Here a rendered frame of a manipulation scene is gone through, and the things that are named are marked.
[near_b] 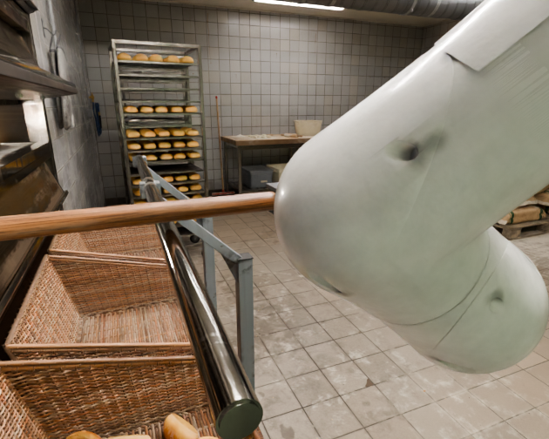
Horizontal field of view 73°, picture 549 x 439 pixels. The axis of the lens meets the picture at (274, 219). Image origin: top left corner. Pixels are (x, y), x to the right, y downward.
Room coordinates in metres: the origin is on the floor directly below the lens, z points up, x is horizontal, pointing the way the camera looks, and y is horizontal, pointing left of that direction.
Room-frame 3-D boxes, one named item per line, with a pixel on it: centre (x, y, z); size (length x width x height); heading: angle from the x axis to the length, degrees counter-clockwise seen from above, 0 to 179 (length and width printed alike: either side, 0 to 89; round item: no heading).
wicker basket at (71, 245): (1.57, 0.68, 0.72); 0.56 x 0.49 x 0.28; 22
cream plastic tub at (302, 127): (5.72, -0.50, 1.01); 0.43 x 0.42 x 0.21; 112
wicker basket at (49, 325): (1.02, 0.46, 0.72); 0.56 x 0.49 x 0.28; 23
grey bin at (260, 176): (5.33, 0.26, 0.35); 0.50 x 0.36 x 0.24; 22
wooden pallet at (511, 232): (4.20, -2.83, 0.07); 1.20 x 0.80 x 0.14; 112
